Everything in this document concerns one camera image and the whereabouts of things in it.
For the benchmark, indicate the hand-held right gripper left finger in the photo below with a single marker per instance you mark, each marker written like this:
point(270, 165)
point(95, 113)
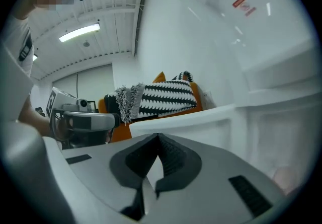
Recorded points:
point(100, 180)

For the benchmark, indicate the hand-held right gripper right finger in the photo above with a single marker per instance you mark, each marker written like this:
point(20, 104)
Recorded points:
point(213, 192)

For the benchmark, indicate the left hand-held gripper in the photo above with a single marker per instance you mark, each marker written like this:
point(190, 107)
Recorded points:
point(60, 102)

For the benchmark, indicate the person's left forearm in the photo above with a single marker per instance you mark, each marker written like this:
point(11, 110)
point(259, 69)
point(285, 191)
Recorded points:
point(32, 117)

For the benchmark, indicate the person's left hand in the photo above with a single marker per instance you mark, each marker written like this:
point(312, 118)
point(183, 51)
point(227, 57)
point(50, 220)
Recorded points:
point(64, 127)

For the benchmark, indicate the orange sofa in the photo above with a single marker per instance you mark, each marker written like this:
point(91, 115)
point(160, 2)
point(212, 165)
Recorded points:
point(120, 135)

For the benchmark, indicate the grey fringed throw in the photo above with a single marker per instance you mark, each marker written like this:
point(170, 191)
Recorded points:
point(128, 102)

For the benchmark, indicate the black white striped blanket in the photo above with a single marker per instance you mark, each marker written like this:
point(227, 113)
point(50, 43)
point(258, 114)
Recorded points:
point(166, 97)

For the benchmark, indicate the orange cushion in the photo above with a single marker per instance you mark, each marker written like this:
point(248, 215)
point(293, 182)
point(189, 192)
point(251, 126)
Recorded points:
point(159, 78)

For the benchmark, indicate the round smoke detector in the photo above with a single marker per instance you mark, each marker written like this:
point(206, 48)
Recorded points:
point(86, 43)

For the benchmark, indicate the long ceiling lamp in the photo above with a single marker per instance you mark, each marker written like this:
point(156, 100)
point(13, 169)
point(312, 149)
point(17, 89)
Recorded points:
point(34, 57)
point(79, 32)

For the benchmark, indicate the person's white shirt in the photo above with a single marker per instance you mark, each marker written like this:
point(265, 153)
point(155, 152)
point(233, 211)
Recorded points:
point(17, 41)

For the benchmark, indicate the white wall socket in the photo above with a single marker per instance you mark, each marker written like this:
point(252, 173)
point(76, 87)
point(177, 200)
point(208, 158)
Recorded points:
point(208, 98)

